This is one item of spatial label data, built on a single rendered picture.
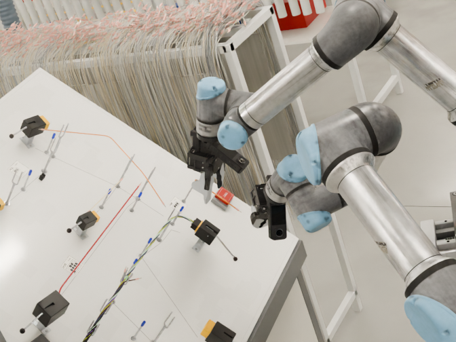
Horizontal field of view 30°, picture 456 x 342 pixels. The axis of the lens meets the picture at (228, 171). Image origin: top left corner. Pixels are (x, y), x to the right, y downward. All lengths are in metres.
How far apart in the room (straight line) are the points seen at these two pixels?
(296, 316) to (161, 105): 0.94
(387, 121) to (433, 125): 3.42
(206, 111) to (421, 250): 0.85
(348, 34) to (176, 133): 1.36
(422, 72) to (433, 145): 2.88
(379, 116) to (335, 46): 0.25
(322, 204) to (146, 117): 1.26
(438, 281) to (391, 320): 2.18
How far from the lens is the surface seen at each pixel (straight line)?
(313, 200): 2.09
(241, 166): 2.29
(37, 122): 2.52
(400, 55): 2.06
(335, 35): 1.93
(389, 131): 1.75
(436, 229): 2.21
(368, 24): 1.95
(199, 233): 2.48
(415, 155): 4.89
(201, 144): 2.31
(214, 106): 2.21
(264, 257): 2.63
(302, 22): 5.31
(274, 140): 3.45
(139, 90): 3.21
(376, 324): 3.73
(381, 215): 1.63
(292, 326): 2.77
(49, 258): 2.33
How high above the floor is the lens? 2.32
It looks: 26 degrees down
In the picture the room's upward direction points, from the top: 20 degrees counter-clockwise
